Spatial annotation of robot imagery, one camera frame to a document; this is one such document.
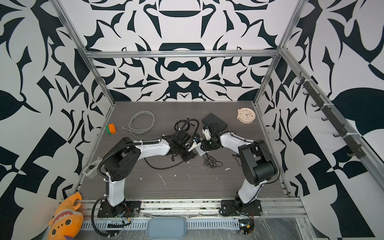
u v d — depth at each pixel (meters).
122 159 0.50
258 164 0.47
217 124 0.77
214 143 0.73
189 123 1.08
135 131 1.02
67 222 0.64
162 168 0.87
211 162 0.90
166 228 0.67
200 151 0.91
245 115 1.09
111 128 1.02
